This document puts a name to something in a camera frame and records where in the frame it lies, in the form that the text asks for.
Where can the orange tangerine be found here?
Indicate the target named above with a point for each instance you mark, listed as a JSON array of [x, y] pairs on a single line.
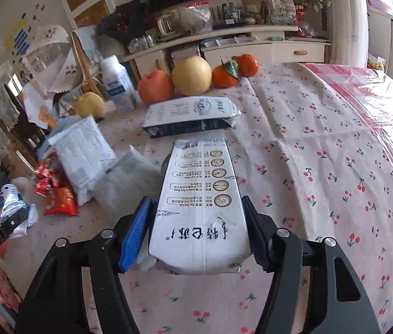
[[248, 65], [226, 75]]

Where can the white mesh food cover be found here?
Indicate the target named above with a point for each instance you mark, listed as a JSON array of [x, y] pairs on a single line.
[[51, 60]]

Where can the red snack wrapper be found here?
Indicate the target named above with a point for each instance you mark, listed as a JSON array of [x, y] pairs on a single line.
[[51, 183]]

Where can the orange tangerine right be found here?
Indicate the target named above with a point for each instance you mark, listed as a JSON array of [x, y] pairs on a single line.
[[248, 65]]

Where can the pink striped plastic sheet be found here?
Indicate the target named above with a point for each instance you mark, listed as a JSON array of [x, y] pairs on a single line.
[[369, 92]]

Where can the white upright bottle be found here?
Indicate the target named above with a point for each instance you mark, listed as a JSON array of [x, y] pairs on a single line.
[[118, 84]]

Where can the grey foil package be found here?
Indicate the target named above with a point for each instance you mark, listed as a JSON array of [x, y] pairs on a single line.
[[83, 153]]

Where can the red apple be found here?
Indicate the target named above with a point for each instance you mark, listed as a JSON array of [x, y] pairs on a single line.
[[156, 87]]

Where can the cream tv cabinet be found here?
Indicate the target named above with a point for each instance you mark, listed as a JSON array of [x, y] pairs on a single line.
[[267, 43]]

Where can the cherry print tablecloth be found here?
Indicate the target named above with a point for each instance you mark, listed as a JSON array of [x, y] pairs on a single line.
[[304, 157]]

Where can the white milk carton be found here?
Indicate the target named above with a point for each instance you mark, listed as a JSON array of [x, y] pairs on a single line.
[[199, 226]]

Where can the dark blue white carton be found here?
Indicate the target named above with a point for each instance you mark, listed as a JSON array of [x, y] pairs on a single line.
[[190, 115]]

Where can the orange tangerine left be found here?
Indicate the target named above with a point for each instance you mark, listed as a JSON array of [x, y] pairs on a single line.
[[226, 75]]

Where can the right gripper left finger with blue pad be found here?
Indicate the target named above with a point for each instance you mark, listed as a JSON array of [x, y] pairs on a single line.
[[55, 302]]

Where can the yellow pear right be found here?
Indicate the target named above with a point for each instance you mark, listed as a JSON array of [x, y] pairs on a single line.
[[192, 76]]

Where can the light wooden chair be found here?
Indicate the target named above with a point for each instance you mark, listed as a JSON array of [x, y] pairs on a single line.
[[89, 56]]

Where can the crushed white bottle blue cap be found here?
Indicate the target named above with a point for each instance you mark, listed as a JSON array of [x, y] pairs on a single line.
[[11, 202]]

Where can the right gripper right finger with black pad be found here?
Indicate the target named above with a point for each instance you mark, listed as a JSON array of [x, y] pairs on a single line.
[[337, 302]]

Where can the clear plastic bag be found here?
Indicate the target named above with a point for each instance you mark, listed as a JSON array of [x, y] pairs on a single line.
[[195, 19]]

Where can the dark flower bouquet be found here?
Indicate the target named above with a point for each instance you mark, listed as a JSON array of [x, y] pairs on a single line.
[[130, 20]]

